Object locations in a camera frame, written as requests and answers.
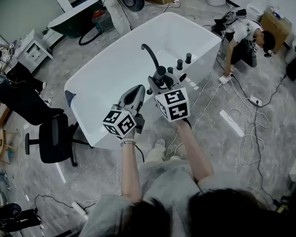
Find black cylindrical peg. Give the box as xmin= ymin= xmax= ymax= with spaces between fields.
xmin=151 ymin=65 xmax=173 ymax=90

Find black bag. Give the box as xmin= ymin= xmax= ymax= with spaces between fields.
xmin=0 ymin=202 xmax=42 ymax=233

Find black curved plastic cover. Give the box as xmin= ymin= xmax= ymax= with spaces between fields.
xmin=47 ymin=0 xmax=107 ymax=38

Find black hose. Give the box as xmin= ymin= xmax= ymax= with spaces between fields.
xmin=78 ymin=26 xmax=102 ymax=46

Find black curved faucet spout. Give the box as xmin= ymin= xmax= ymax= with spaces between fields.
xmin=141 ymin=43 xmax=161 ymax=70

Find wooden stool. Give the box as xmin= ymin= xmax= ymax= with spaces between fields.
xmin=0 ymin=128 xmax=18 ymax=165

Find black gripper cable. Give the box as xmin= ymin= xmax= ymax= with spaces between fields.
xmin=134 ymin=144 xmax=146 ymax=163

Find grey shirt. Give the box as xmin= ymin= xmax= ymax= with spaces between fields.
xmin=78 ymin=159 xmax=277 ymax=237

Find white coiled cable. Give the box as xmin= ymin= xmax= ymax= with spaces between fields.
xmin=227 ymin=81 xmax=271 ymax=168

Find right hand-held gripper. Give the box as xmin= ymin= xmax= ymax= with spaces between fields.
xmin=148 ymin=73 xmax=192 ymax=128

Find white bathtub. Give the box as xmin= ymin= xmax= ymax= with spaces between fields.
xmin=64 ymin=11 xmax=222 ymax=150

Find beaded bracelet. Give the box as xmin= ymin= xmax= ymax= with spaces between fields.
xmin=120 ymin=137 xmax=136 ymax=147

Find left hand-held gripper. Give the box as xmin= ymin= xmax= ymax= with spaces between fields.
xmin=103 ymin=84 xmax=146 ymax=140

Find red grey vacuum cleaner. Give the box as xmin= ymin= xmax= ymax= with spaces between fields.
xmin=92 ymin=9 xmax=115 ymax=34

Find white floor strip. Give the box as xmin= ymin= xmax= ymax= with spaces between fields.
xmin=55 ymin=162 xmax=67 ymax=184
xmin=219 ymin=109 xmax=245 ymax=137

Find beige trousers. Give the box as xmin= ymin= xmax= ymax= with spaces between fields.
xmin=143 ymin=144 xmax=182 ymax=164

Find black office chair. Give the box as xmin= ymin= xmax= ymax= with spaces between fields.
xmin=24 ymin=114 xmax=94 ymax=167

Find long black cable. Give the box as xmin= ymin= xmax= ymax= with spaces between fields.
xmin=216 ymin=58 xmax=287 ymax=206

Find black jacket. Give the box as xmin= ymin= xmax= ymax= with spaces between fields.
xmin=0 ymin=79 xmax=65 ymax=126

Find white side table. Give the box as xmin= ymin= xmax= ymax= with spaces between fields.
xmin=16 ymin=29 xmax=54 ymax=73

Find grey cloth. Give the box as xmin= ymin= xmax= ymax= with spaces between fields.
xmin=64 ymin=89 xmax=78 ymax=108

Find person's left forearm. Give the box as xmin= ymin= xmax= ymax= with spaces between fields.
xmin=120 ymin=143 xmax=143 ymax=202

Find person's right forearm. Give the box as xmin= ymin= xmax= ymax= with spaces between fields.
xmin=175 ymin=120 xmax=214 ymax=183

